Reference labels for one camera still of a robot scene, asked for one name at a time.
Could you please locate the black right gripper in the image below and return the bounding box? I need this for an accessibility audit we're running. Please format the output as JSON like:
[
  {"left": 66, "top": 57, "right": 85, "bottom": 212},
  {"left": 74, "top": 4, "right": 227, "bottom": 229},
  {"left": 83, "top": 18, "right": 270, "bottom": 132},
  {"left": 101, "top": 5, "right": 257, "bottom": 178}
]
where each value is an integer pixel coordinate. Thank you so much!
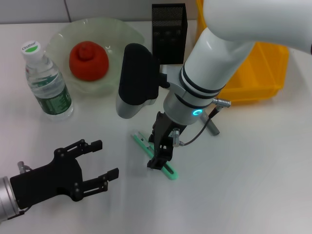
[{"left": 147, "top": 111, "right": 189, "bottom": 171}]

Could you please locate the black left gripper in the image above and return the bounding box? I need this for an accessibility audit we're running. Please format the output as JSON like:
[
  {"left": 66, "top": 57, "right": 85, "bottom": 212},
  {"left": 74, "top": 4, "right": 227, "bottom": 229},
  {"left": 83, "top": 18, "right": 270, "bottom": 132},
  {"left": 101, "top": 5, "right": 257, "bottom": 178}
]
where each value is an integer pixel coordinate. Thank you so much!
[{"left": 9, "top": 138, "right": 120, "bottom": 211}]

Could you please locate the green utility knife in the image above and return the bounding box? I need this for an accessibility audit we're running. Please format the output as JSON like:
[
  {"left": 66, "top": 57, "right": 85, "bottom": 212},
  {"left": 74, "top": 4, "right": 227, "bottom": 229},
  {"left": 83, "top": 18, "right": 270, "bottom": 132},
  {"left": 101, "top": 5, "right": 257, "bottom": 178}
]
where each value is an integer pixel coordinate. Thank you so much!
[{"left": 131, "top": 131, "right": 179, "bottom": 181}]

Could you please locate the clear green-label water bottle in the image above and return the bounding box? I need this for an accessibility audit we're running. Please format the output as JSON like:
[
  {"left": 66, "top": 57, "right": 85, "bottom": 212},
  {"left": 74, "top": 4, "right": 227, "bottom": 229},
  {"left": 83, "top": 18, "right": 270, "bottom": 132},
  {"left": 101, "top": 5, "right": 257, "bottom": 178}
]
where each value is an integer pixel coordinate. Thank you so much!
[{"left": 19, "top": 40, "right": 75, "bottom": 122}]

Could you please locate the red-orange fruit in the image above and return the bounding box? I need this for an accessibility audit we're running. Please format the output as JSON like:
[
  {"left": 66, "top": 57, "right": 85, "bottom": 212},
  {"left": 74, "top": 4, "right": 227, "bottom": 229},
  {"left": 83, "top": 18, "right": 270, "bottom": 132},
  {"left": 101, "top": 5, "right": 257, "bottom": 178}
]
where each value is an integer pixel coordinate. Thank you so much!
[{"left": 69, "top": 41, "right": 110, "bottom": 82}]

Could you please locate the grey pen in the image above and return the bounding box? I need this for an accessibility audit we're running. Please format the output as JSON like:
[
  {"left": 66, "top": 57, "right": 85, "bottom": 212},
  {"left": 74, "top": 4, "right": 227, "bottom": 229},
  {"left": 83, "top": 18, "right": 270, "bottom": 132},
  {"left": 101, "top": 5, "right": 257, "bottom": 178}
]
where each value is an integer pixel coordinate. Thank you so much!
[{"left": 199, "top": 114, "right": 220, "bottom": 137}]

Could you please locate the black mesh pen holder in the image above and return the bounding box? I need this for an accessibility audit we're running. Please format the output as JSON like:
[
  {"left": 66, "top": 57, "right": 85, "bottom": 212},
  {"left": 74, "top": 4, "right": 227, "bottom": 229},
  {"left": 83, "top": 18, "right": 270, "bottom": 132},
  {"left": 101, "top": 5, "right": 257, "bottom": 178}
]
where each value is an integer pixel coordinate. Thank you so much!
[{"left": 151, "top": 3, "right": 188, "bottom": 65}]

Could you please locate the green glass fruit plate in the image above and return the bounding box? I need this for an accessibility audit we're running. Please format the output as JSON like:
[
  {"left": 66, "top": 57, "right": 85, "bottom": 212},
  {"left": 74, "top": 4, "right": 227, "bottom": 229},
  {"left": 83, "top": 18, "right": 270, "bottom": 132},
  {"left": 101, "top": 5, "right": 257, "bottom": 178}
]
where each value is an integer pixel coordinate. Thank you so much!
[{"left": 45, "top": 17, "right": 147, "bottom": 98}]

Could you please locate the yellow plastic bin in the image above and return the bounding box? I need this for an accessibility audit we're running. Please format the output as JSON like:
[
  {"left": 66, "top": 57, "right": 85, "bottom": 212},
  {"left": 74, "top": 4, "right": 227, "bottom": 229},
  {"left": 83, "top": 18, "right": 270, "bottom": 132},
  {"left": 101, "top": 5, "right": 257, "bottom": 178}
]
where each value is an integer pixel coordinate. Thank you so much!
[{"left": 196, "top": 0, "right": 290, "bottom": 105}]

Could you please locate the right gripper cable with plugs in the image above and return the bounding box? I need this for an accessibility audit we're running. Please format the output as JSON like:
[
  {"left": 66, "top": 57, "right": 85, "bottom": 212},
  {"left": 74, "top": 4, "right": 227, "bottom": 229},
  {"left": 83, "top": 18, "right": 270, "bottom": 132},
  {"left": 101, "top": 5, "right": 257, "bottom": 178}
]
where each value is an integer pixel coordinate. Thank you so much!
[{"left": 171, "top": 97, "right": 232, "bottom": 148}]

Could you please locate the gripper cable with plugs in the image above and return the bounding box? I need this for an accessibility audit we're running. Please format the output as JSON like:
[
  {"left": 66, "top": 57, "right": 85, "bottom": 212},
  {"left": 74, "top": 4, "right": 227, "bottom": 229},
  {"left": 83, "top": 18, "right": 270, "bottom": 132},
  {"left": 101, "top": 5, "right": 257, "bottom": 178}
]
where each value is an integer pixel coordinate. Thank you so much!
[
  {"left": 9, "top": 160, "right": 32, "bottom": 219},
  {"left": 171, "top": 97, "right": 232, "bottom": 148}
]

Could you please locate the left gripper cable with plugs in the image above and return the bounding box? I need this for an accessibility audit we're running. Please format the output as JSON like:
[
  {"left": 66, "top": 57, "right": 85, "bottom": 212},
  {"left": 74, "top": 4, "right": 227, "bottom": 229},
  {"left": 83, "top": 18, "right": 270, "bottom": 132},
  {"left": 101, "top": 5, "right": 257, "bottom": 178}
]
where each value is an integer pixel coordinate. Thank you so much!
[{"left": 9, "top": 160, "right": 32, "bottom": 219}]

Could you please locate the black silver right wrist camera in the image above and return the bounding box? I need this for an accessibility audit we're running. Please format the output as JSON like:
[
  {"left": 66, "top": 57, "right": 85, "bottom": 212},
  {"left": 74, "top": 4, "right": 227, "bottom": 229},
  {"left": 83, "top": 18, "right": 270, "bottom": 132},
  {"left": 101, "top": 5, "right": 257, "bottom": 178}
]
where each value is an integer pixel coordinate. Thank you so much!
[{"left": 116, "top": 43, "right": 171, "bottom": 120}]

